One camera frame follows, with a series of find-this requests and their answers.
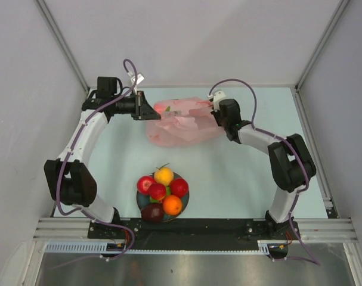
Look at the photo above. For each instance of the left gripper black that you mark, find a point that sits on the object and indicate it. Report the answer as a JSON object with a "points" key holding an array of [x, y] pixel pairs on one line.
{"points": [[143, 110]]}

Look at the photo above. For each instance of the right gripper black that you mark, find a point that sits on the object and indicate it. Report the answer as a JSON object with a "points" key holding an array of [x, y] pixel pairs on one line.
{"points": [[216, 114]]}

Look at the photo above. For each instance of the red fake strawberry green leaves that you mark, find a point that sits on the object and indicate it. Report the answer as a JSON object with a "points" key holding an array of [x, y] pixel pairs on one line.
{"points": [[164, 108]]}

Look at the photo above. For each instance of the pink plastic bag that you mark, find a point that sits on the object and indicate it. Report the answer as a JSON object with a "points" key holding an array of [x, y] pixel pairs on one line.
{"points": [[191, 123]]}

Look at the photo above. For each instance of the orange fake fruit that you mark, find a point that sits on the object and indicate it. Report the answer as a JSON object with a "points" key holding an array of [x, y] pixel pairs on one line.
{"points": [[164, 176]]}

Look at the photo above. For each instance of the red fake apple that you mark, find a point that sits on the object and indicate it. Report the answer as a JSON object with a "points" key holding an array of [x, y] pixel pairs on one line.
{"points": [[144, 183]]}

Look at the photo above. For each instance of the green fake star fruit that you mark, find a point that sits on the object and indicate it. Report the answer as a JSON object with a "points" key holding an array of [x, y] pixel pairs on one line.
{"points": [[168, 192]]}

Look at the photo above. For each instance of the red fake pomegranate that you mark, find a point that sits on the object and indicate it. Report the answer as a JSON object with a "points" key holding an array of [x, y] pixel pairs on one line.
{"points": [[179, 187]]}

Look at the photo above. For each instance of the dark blue ceramic plate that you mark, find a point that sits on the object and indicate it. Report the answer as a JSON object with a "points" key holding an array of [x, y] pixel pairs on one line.
{"points": [[143, 200]]}

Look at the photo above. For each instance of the orange fake tangerine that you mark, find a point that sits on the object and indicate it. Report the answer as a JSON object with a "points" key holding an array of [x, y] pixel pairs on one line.
{"points": [[172, 205]]}

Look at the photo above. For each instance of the dark red fake plum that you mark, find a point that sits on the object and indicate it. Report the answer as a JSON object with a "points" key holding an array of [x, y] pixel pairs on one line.
{"points": [[153, 213]]}

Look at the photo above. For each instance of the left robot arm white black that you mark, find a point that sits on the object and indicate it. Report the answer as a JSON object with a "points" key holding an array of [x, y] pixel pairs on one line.
{"points": [[70, 183]]}

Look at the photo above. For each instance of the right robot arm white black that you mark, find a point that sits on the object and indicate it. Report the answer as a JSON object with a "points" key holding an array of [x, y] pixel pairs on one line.
{"points": [[292, 166]]}

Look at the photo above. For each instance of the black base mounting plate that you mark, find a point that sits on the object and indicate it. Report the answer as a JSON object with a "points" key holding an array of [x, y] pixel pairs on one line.
{"points": [[206, 234]]}

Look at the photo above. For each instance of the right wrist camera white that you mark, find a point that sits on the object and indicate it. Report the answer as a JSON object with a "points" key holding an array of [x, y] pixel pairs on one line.
{"points": [[215, 98]]}

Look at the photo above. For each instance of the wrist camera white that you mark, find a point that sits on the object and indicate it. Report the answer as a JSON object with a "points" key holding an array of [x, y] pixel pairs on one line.
{"points": [[136, 79], [215, 98]]}

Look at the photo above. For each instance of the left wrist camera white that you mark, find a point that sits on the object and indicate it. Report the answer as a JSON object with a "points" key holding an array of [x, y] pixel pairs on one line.
{"points": [[136, 79]]}

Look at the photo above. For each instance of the white slotted cable duct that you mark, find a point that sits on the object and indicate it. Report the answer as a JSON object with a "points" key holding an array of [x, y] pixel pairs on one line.
{"points": [[116, 248]]}

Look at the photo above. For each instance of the aluminium front rail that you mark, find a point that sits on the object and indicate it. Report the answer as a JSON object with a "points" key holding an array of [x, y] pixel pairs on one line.
{"points": [[311, 230]]}

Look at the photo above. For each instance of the left aluminium frame post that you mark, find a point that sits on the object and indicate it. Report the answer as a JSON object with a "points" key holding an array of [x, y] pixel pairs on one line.
{"points": [[56, 32]]}

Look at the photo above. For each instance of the aluminium frame post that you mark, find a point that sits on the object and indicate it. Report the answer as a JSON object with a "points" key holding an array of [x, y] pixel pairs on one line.
{"points": [[56, 32], [322, 42]]}

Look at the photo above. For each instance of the right aluminium frame post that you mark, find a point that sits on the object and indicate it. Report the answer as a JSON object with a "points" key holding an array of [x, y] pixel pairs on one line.
{"points": [[322, 42]]}

